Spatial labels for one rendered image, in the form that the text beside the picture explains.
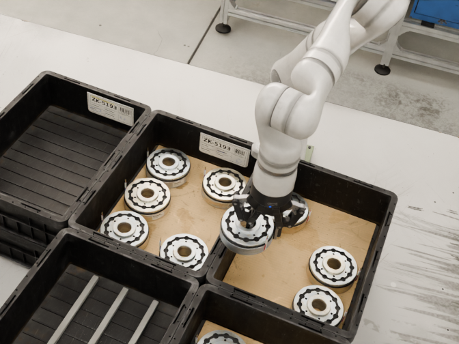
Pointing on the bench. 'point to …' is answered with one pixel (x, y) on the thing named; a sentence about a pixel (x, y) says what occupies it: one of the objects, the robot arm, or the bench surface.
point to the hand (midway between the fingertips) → (263, 228)
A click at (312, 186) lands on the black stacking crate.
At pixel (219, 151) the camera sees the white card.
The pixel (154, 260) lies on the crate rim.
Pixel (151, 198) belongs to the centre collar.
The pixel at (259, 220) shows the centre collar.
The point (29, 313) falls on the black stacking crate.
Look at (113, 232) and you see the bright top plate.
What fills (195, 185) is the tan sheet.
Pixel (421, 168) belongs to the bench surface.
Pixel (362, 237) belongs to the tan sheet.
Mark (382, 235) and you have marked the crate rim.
